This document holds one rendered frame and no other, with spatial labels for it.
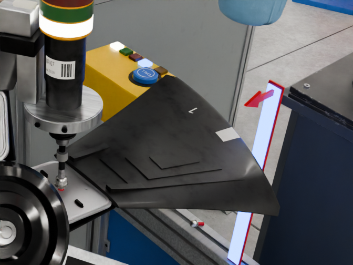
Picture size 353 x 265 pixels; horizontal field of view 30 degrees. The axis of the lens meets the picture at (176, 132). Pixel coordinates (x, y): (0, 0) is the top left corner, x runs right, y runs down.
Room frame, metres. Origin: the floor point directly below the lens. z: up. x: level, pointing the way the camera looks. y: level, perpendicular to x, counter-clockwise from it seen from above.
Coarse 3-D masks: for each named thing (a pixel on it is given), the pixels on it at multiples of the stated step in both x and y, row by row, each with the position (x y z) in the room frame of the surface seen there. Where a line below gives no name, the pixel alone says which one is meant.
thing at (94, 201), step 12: (36, 168) 0.52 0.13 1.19; (48, 168) 0.52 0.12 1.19; (72, 180) 0.51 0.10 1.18; (84, 180) 0.51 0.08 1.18; (60, 192) 0.49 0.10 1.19; (72, 192) 0.49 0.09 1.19; (84, 192) 0.49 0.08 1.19; (96, 192) 0.50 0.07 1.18; (72, 204) 0.47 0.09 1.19; (84, 204) 0.48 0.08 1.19; (96, 204) 0.48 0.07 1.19; (108, 204) 0.48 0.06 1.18; (72, 216) 0.45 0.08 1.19; (84, 216) 0.46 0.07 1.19
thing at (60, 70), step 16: (48, 48) 0.48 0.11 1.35; (64, 48) 0.48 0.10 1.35; (80, 48) 0.48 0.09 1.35; (48, 64) 0.48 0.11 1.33; (64, 64) 0.47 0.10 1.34; (80, 64) 0.48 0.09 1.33; (48, 80) 0.48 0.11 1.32; (64, 80) 0.48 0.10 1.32; (80, 80) 0.48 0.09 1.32; (48, 96) 0.48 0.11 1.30; (64, 96) 0.48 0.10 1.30; (80, 96) 0.49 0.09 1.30
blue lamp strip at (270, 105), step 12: (276, 96) 0.75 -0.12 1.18; (264, 108) 0.76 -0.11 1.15; (276, 108) 0.75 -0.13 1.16; (264, 120) 0.76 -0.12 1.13; (264, 132) 0.75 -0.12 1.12; (264, 144) 0.75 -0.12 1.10; (264, 156) 0.75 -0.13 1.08; (240, 216) 0.76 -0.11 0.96; (240, 228) 0.75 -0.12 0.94; (240, 240) 0.75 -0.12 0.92; (240, 252) 0.75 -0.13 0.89
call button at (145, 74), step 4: (140, 68) 0.94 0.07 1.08; (144, 68) 0.94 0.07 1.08; (148, 68) 0.94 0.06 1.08; (136, 72) 0.93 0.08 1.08; (140, 72) 0.93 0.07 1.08; (144, 72) 0.93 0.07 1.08; (148, 72) 0.93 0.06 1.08; (152, 72) 0.93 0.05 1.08; (156, 72) 0.94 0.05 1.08; (136, 76) 0.92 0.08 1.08; (140, 76) 0.91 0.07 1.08; (144, 76) 0.92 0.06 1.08; (148, 76) 0.92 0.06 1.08; (152, 76) 0.92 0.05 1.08; (156, 76) 0.92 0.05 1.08; (136, 80) 0.91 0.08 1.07; (140, 80) 0.91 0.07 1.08; (144, 80) 0.91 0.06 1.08; (148, 80) 0.91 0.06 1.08; (152, 80) 0.91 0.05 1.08; (156, 80) 0.92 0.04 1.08
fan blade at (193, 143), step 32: (160, 96) 0.69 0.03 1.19; (192, 96) 0.71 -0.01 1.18; (96, 128) 0.61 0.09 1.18; (128, 128) 0.62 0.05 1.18; (160, 128) 0.63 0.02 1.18; (192, 128) 0.65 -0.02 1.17; (224, 128) 0.68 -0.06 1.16; (96, 160) 0.55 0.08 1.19; (128, 160) 0.56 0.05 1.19; (160, 160) 0.57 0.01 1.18; (192, 160) 0.59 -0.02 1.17; (224, 160) 0.62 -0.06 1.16; (256, 160) 0.65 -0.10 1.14; (128, 192) 0.51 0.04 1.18; (160, 192) 0.52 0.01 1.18; (192, 192) 0.54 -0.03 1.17; (224, 192) 0.57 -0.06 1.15; (256, 192) 0.59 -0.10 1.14
